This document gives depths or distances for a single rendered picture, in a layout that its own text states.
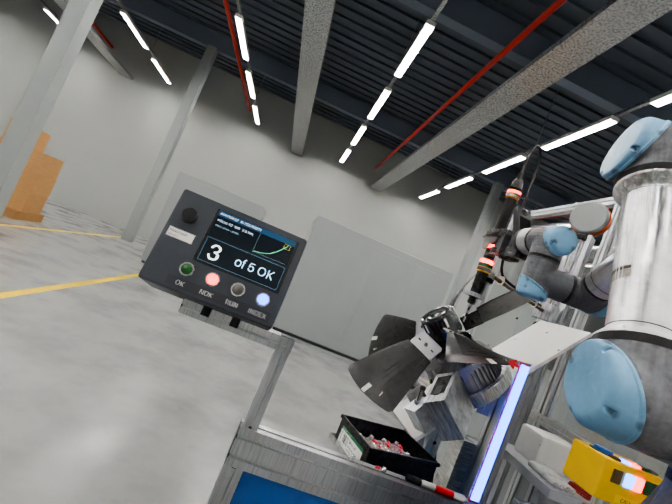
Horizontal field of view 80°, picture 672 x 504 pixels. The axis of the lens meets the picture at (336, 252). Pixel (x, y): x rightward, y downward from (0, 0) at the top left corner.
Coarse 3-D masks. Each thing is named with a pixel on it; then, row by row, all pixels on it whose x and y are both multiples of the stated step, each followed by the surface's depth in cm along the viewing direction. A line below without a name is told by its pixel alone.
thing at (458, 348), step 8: (448, 336) 117; (456, 336) 118; (448, 344) 111; (456, 344) 111; (464, 344) 111; (472, 344) 113; (448, 352) 106; (456, 352) 106; (464, 352) 106; (472, 352) 106; (480, 352) 107; (488, 352) 108; (448, 360) 102; (456, 360) 101; (464, 360) 101; (472, 360) 101; (480, 360) 101; (496, 360) 102
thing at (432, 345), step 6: (420, 336) 133; (426, 336) 132; (414, 342) 131; (420, 342) 131; (432, 342) 131; (420, 348) 130; (426, 348) 130; (432, 348) 130; (438, 348) 129; (426, 354) 128; (432, 354) 128
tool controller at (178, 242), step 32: (192, 192) 77; (192, 224) 76; (224, 224) 77; (256, 224) 78; (160, 256) 73; (192, 256) 74; (256, 256) 77; (288, 256) 78; (160, 288) 77; (192, 288) 73; (224, 288) 74; (256, 288) 75; (256, 320) 74
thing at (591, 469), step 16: (576, 448) 95; (592, 448) 92; (576, 464) 93; (592, 464) 90; (608, 464) 87; (624, 464) 88; (576, 480) 92; (592, 480) 88; (608, 480) 87; (656, 480) 89; (608, 496) 87; (624, 496) 88; (640, 496) 88
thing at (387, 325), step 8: (384, 320) 162; (392, 320) 157; (400, 320) 153; (408, 320) 149; (376, 328) 163; (384, 328) 158; (392, 328) 154; (400, 328) 150; (408, 328) 147; (384, 336) 155; (392, 336) 152; (400, 336) 148; (408, 336) 146; (376, 344) 157; (384, 344) 153; (392, 344) 150; (368, 352) 158
